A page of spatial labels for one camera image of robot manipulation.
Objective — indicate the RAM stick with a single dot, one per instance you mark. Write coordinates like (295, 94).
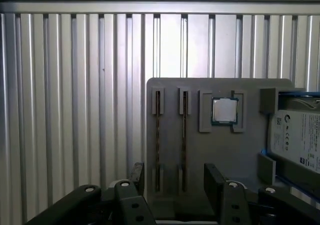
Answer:
(185, 135)
(158, 135)

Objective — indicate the grey parts rack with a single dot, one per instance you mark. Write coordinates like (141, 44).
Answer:
(225, 147)

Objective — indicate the silver CPU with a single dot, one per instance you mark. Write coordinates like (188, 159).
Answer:
(225, 111)

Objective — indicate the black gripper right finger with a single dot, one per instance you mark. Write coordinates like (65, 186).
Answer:
(235, 205)

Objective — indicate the hard disk in blue carrier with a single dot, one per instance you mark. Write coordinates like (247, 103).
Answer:
(295, 135)

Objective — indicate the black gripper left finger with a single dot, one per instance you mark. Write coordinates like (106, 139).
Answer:
(125, 202)

